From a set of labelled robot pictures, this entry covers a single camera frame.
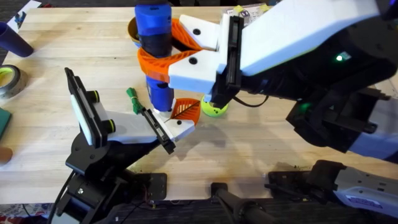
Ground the blue electric screwdriver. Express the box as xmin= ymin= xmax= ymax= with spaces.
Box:
xmin=134 ymin=0 xmax=175 ymax=114

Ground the green vegetable toy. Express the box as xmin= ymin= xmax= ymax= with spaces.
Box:
xmin=125 ymin=87 xmax=146 ymax=114

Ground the white box with yellow pieces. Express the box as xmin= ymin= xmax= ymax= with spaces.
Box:
xmin=224 ymin=2 xmax=271 ymax=28

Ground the left wrist black plate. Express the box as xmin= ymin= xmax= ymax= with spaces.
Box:
xmin=64 ymin=67 xmax=104 ymax=149

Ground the yellow tub with blue rim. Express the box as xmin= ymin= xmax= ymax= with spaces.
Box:
xmin=127 ymin=16 xmax=142 ymax=49

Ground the black stand pole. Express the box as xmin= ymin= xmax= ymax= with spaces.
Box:
xmin=210 ymin=182 xmax=278 ymax=224

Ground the grey tape roll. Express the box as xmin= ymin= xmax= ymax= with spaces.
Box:
xmin=0 ymin=64 xmax=29 ymax=100

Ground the green board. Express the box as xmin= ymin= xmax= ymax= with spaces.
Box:
xmin=0 ymin=106 xmax=13 ymax=141

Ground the brown round object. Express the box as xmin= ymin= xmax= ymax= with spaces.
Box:
xmin=0 ymin=146 xmax=14 ymax=166

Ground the purple cylinder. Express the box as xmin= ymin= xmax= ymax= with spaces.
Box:
xmin=0 ymin=21 xmax=35 ymax=58

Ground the white card with blue print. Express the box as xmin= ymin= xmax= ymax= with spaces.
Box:
xmin=6 ymin=0 xmax=43 ymax=32

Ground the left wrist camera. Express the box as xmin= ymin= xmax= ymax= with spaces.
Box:
xmin=85 ymin=89 xmax=118 ymax=135

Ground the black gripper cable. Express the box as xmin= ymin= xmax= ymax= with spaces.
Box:
xmin=232 ymin=95 xmax=270 ymax=108

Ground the black rail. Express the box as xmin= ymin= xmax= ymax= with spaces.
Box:
xmin=102 ymin=170 xmax=398 ymax=224

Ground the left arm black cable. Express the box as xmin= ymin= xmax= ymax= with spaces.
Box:
xmin=46 ymin=170 xmax=76 ymax=224

